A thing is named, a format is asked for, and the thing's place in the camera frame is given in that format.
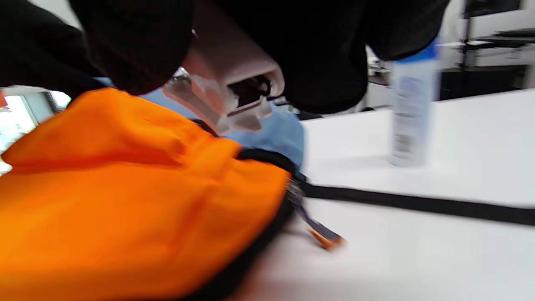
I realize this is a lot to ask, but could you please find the person's right hand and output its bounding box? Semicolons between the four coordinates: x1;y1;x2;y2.
0;0;452;115

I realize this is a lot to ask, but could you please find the small pink stapler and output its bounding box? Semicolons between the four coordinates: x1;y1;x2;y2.
163;0;286;135

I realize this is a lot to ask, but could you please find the white spray can blue cap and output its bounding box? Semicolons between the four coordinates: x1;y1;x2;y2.
388;39;440;168

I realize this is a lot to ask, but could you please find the orange and blue school bag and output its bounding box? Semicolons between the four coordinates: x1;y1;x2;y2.
0;77;535;301

